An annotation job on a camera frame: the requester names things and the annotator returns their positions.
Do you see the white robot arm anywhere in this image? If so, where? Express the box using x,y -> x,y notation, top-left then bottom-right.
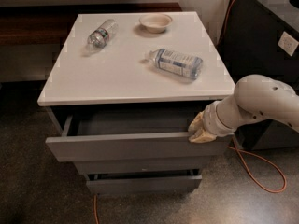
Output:
188,75 -> 299,143

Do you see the dark wooden bench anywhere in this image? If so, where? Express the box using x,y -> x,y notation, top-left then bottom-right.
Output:
0,2 -> 181,82

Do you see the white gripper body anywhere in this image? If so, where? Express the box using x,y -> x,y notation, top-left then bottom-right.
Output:
203,101 -> 234,137

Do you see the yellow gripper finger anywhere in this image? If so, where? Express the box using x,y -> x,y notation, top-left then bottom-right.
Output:
188,112 -> 205,133
189,131 -> 216,143

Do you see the white paper bowl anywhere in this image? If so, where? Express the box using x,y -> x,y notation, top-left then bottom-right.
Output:
139,13 -> 173,34

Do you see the grey middle drawer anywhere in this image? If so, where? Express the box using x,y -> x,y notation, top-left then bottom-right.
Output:
74,156 -> 211,175

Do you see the green label plastic bottle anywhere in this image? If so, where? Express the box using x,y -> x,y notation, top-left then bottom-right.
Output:
87,19 -> 119,49

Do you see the grey top drawer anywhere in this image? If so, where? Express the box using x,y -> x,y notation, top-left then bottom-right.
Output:
46,108 -> 230,161

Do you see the grey bottom drawer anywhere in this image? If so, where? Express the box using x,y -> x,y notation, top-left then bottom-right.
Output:
86,169 -> 202,195

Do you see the grey drawer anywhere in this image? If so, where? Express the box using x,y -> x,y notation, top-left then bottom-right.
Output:
46,108 -> 230,161
74,156 -> 211,175
86,169 -> 202,195

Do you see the grey cabinet with white top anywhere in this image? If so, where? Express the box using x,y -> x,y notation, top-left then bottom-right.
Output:
36,11 -> 236,173

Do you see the orange extension cable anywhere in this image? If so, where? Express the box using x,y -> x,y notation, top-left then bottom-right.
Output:
93,0 -> 299,224

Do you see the blue label plastic bottle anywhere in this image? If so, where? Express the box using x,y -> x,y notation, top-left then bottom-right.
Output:
145,49 -> 203,79

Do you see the white wall outlet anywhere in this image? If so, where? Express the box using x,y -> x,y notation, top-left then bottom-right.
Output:
278,32 -> 299,56

